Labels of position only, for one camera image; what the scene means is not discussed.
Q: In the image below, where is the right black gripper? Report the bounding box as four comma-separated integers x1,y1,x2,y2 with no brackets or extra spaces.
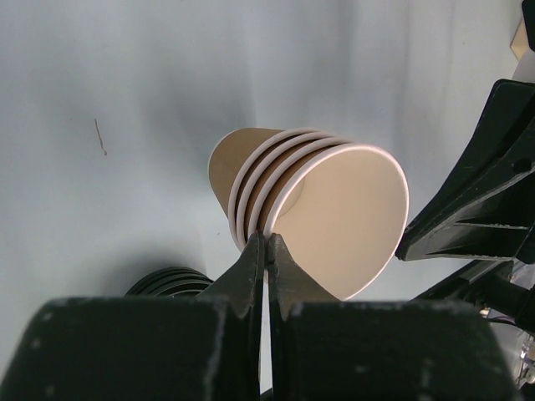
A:
395,79,534,334

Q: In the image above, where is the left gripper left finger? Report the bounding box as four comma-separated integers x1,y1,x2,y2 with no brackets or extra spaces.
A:
197,232,266,400

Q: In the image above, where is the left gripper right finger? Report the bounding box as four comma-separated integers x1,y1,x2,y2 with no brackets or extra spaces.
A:
267,234,340,400

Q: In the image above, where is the stack of brown paper cups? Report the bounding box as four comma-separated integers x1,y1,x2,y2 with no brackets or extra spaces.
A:
208,128,409,300

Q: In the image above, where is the brown paper takeout bag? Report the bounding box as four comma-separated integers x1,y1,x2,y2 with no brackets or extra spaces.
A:
510,20,528,61

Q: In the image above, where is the stack of black lids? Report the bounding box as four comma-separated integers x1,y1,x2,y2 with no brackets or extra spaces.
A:
125,266,213,298

